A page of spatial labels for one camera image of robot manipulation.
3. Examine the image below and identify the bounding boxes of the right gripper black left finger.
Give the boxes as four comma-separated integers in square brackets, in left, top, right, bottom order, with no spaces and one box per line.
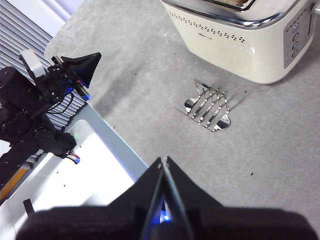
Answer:
[15,156,165,240]

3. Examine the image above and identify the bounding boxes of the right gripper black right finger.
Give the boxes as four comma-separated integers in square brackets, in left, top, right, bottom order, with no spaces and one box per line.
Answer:
[164,155,315,240]

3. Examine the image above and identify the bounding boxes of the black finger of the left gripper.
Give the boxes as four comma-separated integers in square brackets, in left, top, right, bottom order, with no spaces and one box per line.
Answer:
[60,51,103,74]
[74,57,101,89]

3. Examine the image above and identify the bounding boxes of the shiny metal toast rack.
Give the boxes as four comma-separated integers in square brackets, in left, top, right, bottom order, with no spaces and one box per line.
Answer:
[174,78,232,134]

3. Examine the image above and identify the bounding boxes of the cream and steel toaster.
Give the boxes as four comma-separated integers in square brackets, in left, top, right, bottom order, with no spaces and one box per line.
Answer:
[159,0,316,85]

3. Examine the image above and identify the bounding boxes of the grey ribbed panel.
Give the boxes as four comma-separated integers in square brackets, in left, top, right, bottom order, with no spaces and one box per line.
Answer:
[0,0,87,126]

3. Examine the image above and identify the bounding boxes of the orange label strip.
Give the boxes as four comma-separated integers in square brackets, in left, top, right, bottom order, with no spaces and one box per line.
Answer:
[0,166,28,199]

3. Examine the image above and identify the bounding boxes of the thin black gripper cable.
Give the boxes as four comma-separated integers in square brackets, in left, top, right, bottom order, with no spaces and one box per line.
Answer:
[45,92,76,115]

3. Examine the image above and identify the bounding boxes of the left arm's pale camera box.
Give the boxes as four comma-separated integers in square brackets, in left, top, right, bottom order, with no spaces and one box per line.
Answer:
[19,49,47,80]

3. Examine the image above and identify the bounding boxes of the short black strap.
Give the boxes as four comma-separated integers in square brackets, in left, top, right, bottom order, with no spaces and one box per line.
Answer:
[22,198,36,216]

